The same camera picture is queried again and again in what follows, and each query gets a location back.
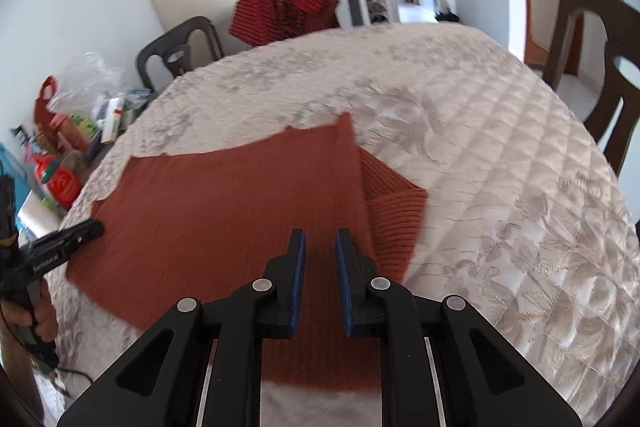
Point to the white and red box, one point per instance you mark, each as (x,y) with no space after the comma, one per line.
(112,119)

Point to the pink box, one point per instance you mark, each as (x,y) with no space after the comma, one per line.
(70,129)

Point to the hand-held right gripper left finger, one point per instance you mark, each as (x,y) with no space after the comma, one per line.
(298,272)

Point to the beige quilted table cover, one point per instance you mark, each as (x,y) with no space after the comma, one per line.
(500,147)

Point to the rust knitted sweater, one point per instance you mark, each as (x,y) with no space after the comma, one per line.
(225,207)

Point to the brown wooden chair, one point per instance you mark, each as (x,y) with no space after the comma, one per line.
(570,17)

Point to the red plaid garment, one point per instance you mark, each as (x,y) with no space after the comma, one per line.
(285,12)

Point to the black bag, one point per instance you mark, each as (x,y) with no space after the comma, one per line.
(447,17)

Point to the clear plastic bag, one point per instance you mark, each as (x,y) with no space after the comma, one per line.
(85,82)

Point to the person's left hand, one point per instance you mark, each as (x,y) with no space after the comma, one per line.
(47,312)

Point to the dark grey chair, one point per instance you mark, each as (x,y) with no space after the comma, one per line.
(202,34)

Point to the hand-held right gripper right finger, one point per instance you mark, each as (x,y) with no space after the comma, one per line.
(342,277)

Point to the red plastic bottle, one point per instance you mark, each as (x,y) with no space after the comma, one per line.
(60,184)

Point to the red bag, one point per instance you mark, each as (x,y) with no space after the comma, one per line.
(44,102)

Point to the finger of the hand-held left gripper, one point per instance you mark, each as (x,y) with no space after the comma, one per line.
(75,234)

